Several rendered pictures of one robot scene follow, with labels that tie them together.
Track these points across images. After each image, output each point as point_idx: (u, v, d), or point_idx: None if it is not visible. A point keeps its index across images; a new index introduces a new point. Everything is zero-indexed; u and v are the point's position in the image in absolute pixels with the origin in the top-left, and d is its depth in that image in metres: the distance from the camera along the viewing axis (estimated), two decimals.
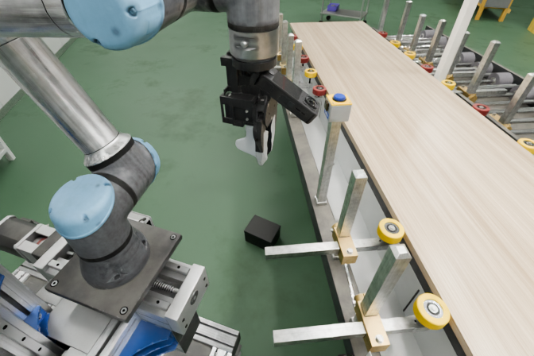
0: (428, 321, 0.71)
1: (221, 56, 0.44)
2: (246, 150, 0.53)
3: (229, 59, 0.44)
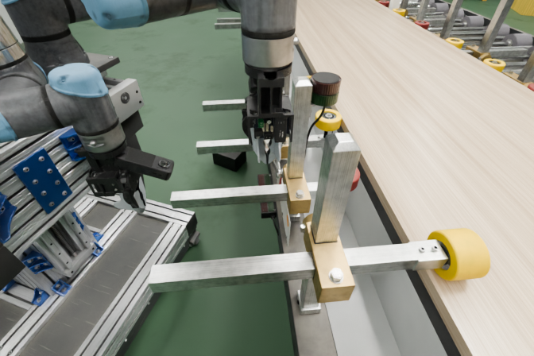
0: (322, 121, 0.85)
1: (283, 77, 0.39)
2: (279, 155, 0.53)
3: (283, 75, 0.40)
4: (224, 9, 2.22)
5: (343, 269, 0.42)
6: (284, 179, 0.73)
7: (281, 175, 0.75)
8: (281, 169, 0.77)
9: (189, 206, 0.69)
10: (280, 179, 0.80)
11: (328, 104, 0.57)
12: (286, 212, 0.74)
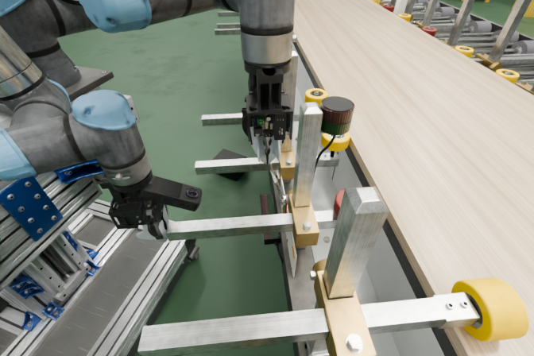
0: (329, 141, 0.80)
1: (281, 73, 0.39)
2: (278, 154, 0.53)
3: (281, 71, 0.40)
4: (224, 13, 2.17)
5: (362, 334, 0.37)
6: (289, 207, 0.68)
7: (286, 201, 0.70)
8: (286, 195, 0.71)
9: (187, 237, 0.63)
10: (284, 207, 0.74)
11: (340, 133, 0.51)
12: (292, 242, 0.68)
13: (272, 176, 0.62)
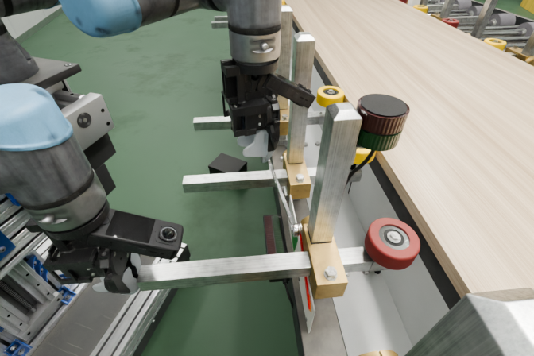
0: None
1: (226, 67, 0.41)
2: (255, 154, 0.53)
3: (236, 68, 0.41)
4: None
5: None
6: (304, 242, 0.51)
7: (299, 226, 0.53)
8: None
9: (166, 287, 0.46)
10: None
11: (386, 148, 0.35)
12: None
13: (273, 177, 0.57)
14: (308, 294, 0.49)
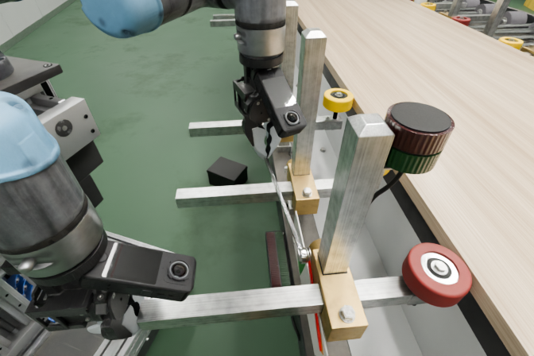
0: None
1: None
2: None
3: None
4: None
5: None
6: (314, 272, 0.44)
7: (307, 251, 0.46)
8: (307, 254, 0.48)
9: (171, 326, 0.40)
10: (310, 284, 0.46)
11: (423, 170, 0.28)
12: None
13: (278, 194, 0.50)
14: (319, 333, 0.42)
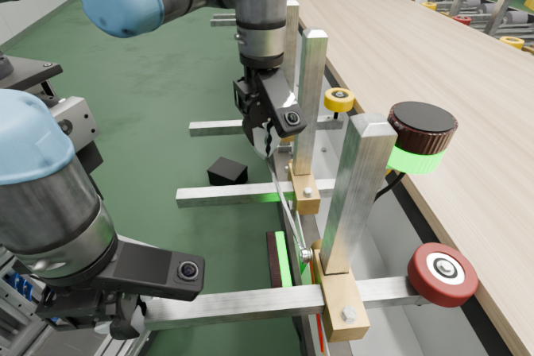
0: None
1: None
2: None
3: None
4: None
5: None
6: (315, 272, 0.44)
7: (308, 252, 0.46)
8: (308, 255, 0.48)
9: (178, 326, 0.39)
10: (311, 284, 0.45)
11: (426, 170, 0.27)
12: None
13: (279, 194, 0.50)
14: (321, 334, 0.42)
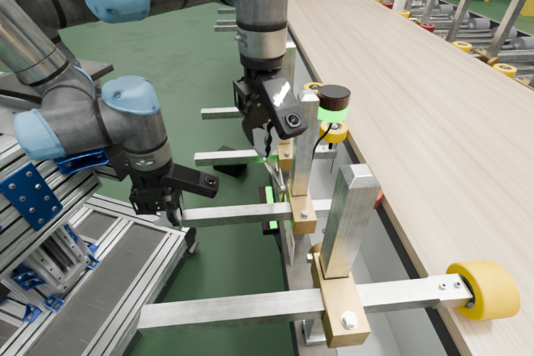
0: None
1: None
2: None
3: None
4: (224, 10, 2.18)
5: (357, 311, 0.37)
6: (288, 197, 0.69)
7: (284, 191, 0.71)
8: (284, 185, 0.72)
9: (201, 225, 0.64)
10: (282, 194, 0.76)
11: (337, 120, 0.52)
12: (290, 231, 0.69)
13: (271, 175, 0.62)
14: None
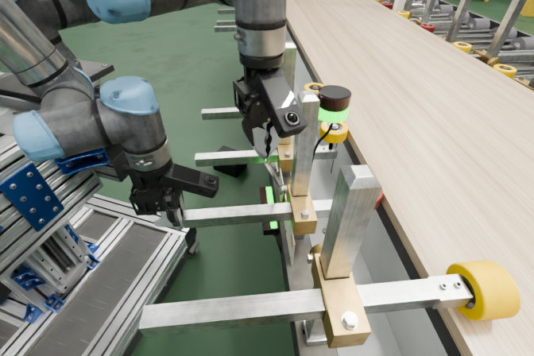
0: (327, 133, 0.80)
1: None
2: None
3: None
4: (224, 11, 2.18)
5: (357, 312, 0.38)
6: (288, 197, 0.69)
7: (284, 192, 0.71)
8: (284, 185, 0.72)
9: (202, 225, 0.64)
10: (283, 194, 0.76)
11: (337, 121, 0.52)
12: (290, 232, 0.69)
13: (272, 176, 0.62)
14: None
